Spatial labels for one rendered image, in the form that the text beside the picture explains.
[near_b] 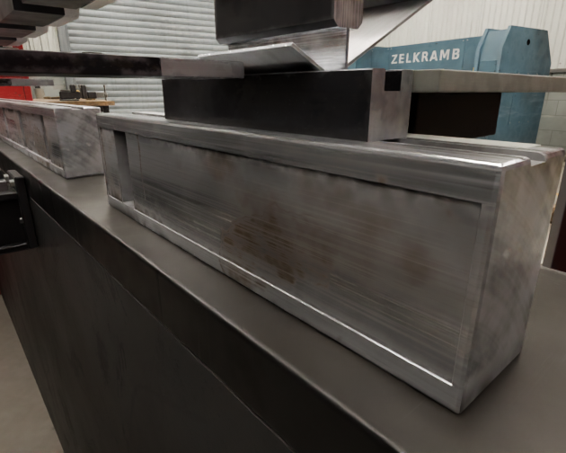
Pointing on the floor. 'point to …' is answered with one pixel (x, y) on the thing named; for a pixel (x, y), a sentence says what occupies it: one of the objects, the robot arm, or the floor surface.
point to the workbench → (82, 98)
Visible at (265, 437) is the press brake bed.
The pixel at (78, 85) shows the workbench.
